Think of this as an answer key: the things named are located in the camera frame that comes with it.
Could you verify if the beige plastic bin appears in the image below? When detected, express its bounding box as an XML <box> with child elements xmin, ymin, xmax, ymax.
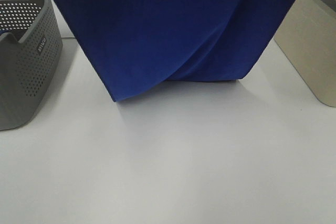
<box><xmin>274</xmin><ymin>0</ymin><xmax>335</xmax><ymax>107</ymax></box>

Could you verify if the blue microfibre towel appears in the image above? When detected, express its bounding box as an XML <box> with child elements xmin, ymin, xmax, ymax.
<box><xmin>54</xmin><ymin>0</ymin><xmax>295</xmax><ymax>102</ymax></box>

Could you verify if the grey perforated plastic basket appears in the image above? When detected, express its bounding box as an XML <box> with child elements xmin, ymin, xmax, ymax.
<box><xmin>1</xmin><ymin>0</ymin><xmax>63</xmax><ymax>130</ymax></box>

